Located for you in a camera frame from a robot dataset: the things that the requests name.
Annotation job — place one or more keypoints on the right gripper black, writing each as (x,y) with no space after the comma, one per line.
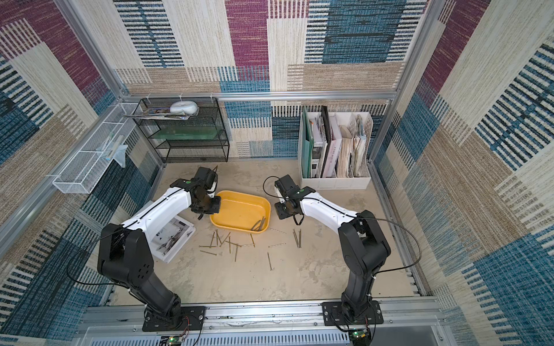
(283,210)

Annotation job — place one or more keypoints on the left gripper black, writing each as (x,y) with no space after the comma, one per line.
(215,209)

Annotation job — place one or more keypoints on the yellow plastic storage box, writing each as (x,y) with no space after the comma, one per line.
(240,211)

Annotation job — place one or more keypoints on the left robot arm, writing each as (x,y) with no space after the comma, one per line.
(125,250)

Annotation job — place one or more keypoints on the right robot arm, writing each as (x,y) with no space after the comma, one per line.
(363,244)

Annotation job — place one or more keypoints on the white file organizer box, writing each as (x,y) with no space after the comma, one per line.
(341,144)

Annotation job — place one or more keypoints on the green folder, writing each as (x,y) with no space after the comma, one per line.
(307,141)

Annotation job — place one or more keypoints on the steel nail lone front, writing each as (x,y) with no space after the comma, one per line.
(269,262)

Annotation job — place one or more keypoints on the white round object on shelf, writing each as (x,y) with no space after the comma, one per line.
(185,108)

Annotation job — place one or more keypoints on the black wire mesh shelf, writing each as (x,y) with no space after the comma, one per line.
(181,139)

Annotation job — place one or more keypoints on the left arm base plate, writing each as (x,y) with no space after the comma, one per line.
(177,319)

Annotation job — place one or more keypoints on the white wire wall basket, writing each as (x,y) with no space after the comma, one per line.
(105,145)

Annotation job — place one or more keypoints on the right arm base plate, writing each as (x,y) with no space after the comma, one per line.
(341,314)

